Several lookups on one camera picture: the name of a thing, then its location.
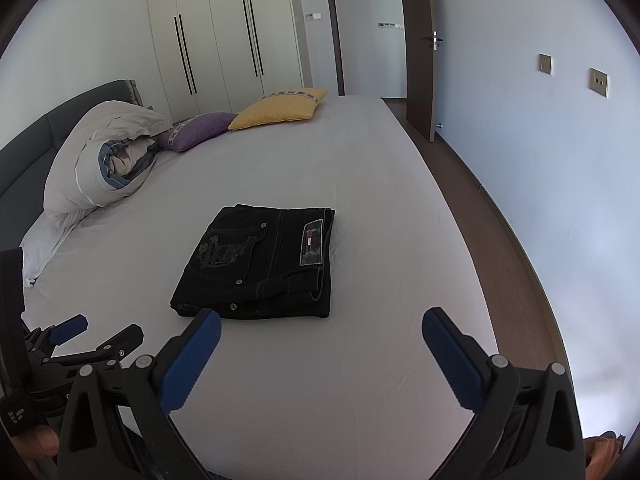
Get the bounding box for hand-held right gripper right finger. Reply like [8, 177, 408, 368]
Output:
[421, 306, 587, 480]

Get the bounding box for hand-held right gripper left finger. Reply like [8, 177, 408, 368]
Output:
[55, 307, 223, 480]

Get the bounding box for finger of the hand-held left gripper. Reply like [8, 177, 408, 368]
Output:
[27, 314, 90, 358]
[55, 324, 145, 371]

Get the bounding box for black pants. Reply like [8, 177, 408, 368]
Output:
[170, 204, 336, 321]

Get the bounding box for person's left hand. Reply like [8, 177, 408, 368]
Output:
[10, 422, 62, 461]

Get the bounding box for white pillow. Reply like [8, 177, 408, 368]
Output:
[20, 207, 86, 288]

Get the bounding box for white folded duvet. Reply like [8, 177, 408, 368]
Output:
[42, 100, 173, 223]

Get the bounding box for orange cloth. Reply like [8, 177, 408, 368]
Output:
[582, 430, 626, 480]

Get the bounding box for grey bed headboard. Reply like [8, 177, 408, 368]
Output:
[0, 79, 141, 211]

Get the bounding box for bed with white sheet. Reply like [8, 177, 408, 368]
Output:
[20, 94, 501, 480]

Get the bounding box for purple pillow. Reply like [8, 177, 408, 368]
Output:
[157, 111, 238, 152]

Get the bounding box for yellow pillow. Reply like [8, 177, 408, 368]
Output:
[227, 87, 329, 132]

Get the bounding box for brown door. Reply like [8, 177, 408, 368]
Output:
[397, 0, 445, 143]

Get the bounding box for cream wardrobe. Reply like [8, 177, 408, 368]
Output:
[146, 0, 304, 123]

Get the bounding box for brown door frame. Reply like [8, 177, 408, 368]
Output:
[322, 0, 346, 97]

